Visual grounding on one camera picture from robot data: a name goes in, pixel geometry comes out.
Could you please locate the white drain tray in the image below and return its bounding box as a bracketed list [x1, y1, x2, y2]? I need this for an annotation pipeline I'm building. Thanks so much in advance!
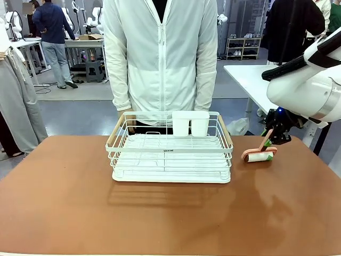
[111, 134, 232, 185]

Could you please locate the person in navy sweater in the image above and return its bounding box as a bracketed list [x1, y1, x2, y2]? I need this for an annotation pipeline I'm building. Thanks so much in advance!
[31, 0, 79, 90]

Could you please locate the wooden shoe rack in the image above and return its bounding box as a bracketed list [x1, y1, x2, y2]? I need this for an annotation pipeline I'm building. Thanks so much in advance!
[225, 37, 263, 61]

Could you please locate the black case under table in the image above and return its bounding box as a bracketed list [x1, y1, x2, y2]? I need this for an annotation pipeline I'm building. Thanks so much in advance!
[69, 63, 87, 76]

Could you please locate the white wire dish rack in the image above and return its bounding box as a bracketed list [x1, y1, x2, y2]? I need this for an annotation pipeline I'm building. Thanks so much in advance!
[105, 111, 234, 174]

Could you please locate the grey step stool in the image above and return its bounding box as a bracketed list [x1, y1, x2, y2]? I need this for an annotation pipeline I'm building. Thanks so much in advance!
[85, 60, 104, 83]

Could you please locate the open cardboard box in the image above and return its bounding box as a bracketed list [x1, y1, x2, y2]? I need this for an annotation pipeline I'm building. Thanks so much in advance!
[79, 33, 104, 42]

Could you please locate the person in black coat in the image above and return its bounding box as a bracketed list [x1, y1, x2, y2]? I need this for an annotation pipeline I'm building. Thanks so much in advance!
[262, 0, 326, 66]

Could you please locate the pink lint roller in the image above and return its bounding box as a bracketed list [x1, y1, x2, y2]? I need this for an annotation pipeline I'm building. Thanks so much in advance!
[240, 129, 278, 163]

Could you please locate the white background work table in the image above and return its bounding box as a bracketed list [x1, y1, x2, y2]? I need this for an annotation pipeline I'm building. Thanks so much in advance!
[63, 38, 108, 79]

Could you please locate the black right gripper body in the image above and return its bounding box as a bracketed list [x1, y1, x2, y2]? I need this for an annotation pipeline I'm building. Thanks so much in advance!
[263, 107, 294, 134]

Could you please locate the person's right forearm white sleeve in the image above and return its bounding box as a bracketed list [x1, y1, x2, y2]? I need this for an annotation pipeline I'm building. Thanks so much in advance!
[103, 39, 134, 112]

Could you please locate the person in green sweater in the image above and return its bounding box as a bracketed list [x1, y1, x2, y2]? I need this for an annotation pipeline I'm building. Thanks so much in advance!
[327, 2, 341, 34]

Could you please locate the person's right hand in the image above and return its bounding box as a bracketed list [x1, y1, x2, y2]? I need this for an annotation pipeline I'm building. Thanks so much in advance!
[117, 107, 137, 134]

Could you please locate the black right arm cable sleeve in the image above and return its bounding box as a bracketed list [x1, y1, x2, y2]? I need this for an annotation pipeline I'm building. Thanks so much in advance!
[261, 34, 341, 82]

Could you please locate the person in cream jacket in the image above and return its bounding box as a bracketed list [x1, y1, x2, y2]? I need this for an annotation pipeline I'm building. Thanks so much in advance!
[306, 0, 332, 41]

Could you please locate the dark-haired person in black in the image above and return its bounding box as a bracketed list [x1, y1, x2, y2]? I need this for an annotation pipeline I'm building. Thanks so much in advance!
[22, 0, 41, 38]

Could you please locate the white plastic utensil holder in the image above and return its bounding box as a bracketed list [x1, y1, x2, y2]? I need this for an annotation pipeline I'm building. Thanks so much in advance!
[172, 110, 210, 137]

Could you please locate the person in white jacket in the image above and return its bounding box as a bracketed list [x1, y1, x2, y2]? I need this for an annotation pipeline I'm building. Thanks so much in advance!
[102, 0, 218, 135]

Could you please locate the white plastic bag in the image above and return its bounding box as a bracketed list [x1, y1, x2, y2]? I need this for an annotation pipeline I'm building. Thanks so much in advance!
[227, 117, 250, 136]

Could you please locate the person's left forearm white sleeve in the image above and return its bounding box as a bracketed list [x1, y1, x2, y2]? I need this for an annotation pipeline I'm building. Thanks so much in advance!
[193, 39, 218, 112]

